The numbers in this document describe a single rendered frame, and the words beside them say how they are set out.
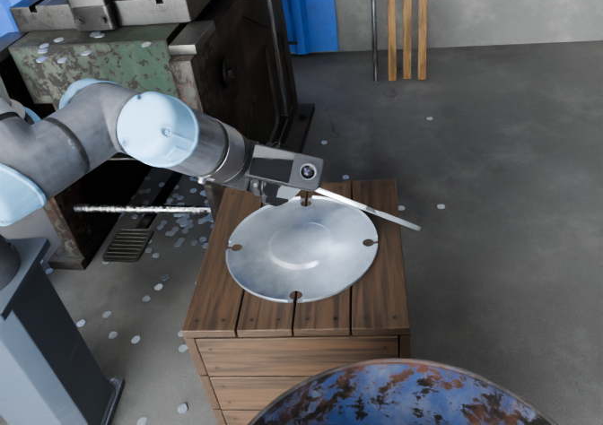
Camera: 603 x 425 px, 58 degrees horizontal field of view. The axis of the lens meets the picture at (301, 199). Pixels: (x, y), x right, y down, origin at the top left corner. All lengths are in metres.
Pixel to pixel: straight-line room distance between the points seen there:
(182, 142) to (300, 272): 0.47
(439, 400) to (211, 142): 0.43
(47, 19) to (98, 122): 0.85
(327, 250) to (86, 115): 0.54
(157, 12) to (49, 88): 0.33
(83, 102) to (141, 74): 0.66
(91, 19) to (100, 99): 0.73
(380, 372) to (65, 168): 0.44
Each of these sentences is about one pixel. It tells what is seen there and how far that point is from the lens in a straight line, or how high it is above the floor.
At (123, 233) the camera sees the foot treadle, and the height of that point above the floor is 0.16.
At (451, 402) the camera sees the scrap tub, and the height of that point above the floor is 0.42.
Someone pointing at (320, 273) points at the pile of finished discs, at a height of 0.35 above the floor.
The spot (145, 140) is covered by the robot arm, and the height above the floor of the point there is 0.78.
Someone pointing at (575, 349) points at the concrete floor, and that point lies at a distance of 1.38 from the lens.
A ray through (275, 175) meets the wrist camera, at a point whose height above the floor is 0.65.
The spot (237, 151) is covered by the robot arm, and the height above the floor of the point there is 0.71.
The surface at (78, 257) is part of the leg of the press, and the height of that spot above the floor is 0.03.
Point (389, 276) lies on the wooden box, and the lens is 0.98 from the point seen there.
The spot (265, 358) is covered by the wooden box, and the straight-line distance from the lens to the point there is 0.99.
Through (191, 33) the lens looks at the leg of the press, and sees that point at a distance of 1.27.
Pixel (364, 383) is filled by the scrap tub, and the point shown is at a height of 0.44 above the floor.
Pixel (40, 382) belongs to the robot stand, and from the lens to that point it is 1.15.
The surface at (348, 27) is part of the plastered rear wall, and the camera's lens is 2.65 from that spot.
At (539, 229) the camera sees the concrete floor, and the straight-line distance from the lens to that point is 1.64.
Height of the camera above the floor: 1.06
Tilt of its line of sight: 38 degrees down
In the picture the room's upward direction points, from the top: 9 degrees counter-clockwise
